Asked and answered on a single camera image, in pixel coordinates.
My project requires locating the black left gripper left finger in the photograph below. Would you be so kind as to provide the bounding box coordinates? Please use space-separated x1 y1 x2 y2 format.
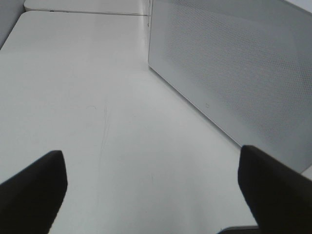
0 150 68 234

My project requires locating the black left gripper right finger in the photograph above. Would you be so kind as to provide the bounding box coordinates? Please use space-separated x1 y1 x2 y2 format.
238 145 312 234

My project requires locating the white microwave door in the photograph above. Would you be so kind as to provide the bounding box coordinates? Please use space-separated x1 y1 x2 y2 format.
148 0 312 172

